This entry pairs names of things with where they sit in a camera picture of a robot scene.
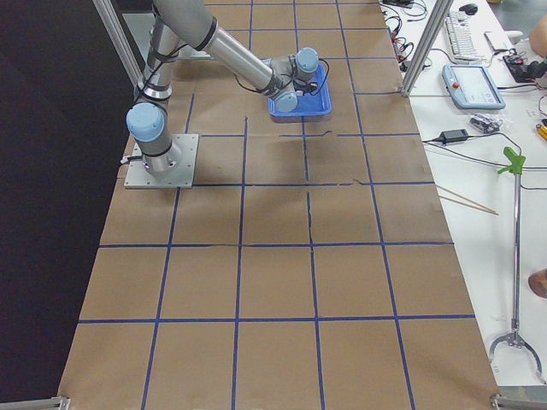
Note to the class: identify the wooden chopstick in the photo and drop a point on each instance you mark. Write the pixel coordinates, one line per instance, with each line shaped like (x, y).
(452, 196)

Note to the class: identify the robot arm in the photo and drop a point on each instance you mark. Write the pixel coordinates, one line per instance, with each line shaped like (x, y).
(187, 31)

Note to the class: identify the black power adapter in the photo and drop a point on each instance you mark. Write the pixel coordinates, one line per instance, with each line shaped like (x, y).
(453, 136)

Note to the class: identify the teach pendant tablet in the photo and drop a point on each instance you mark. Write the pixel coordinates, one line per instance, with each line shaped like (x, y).
(472, 87)

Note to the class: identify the green handled reacher grabber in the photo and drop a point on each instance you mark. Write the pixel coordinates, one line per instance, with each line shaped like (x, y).
(513, 338)

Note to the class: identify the brown paper table cover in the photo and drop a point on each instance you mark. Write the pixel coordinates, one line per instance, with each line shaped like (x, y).
(309, 267)

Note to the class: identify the white keyboard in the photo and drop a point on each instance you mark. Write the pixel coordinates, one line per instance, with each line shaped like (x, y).
(458, 33)

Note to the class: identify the aluminium frame post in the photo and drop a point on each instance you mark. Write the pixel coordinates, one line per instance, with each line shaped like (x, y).
(433, 26)

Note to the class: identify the blue plastic tray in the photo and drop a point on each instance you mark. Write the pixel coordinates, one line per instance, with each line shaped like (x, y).
(312, 104)

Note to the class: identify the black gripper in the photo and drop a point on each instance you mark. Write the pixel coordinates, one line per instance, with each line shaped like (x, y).
(308, 87)

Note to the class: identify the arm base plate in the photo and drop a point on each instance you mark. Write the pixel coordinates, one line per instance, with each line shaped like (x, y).
(188, 53)
(175, 168)

